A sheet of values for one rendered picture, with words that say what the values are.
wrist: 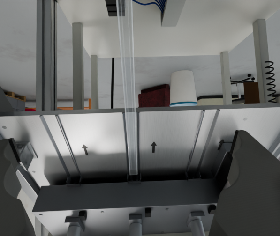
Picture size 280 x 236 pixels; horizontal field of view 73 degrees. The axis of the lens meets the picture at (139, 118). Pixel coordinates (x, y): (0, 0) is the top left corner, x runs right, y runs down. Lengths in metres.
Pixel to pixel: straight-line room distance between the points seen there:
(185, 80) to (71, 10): 2.71
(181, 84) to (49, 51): 2.79
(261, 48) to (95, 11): 0.58
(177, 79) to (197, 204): 2.98
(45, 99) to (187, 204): 0.42
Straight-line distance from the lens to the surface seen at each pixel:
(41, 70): 0.57
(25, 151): 0.33
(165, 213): 0.38
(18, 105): 5.27
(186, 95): 3.18
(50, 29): 0.61
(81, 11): 0.71
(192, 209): 0.38
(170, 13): 0.63
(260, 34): 0.84
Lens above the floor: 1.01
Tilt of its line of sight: 5 degrees down
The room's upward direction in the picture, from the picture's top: 178 degrees clockwise
